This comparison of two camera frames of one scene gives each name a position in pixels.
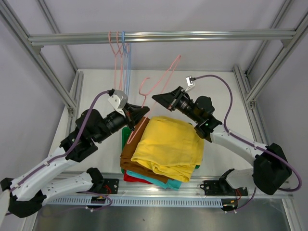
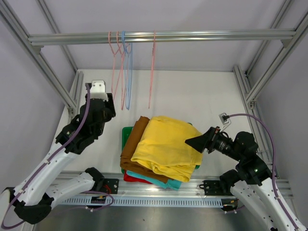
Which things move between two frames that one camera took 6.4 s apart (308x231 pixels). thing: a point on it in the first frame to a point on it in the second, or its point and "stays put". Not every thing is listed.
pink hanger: (133, 136) to (152, 69)
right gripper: (171, 100) to (203, 141)
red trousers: (128, 178) stays put
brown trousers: (126, 162) stays put
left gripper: (133, 113) to (109, 105)
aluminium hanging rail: (161, 37) stays put
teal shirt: (164, 183) stays put
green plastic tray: (125, 132) stays put
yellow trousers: (172, 147) stays put
